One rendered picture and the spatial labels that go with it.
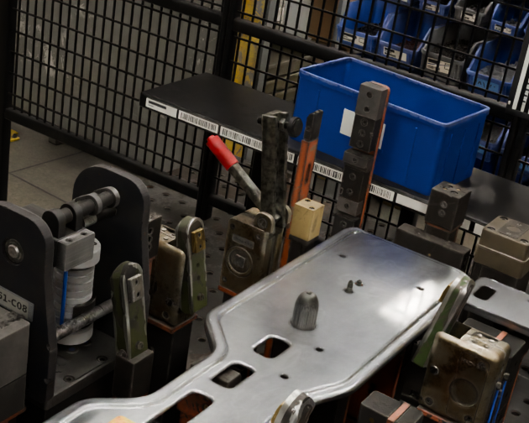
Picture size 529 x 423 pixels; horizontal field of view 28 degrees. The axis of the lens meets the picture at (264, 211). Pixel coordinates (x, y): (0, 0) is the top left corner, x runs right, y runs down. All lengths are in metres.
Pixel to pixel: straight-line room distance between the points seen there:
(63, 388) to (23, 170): 2.94
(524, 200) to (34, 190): 2.49
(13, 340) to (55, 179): 2.98
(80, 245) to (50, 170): 3.01
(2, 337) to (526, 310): 0.76
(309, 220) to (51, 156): 2.84
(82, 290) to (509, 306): 0.62
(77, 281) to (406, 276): 0.52
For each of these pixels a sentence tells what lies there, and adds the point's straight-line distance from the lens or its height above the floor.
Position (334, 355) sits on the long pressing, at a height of 1.00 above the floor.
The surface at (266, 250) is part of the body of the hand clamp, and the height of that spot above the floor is 1.02.
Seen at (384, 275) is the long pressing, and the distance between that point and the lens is 1.55.
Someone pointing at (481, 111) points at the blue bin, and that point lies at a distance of 1.84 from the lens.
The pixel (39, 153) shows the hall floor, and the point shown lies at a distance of 4.35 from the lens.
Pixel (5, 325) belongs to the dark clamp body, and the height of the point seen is 1.08.
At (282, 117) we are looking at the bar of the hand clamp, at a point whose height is 1.21.
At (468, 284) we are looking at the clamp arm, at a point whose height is 1.11.
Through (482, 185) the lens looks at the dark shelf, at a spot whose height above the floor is 1.03.
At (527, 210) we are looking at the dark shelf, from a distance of 1.82.
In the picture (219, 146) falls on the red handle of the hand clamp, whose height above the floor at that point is 1.14.
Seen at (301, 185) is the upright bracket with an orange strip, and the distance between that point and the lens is 1.58.
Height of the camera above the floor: 1.70
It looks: 25 degrees down
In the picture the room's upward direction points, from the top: 10 degrees clockwise
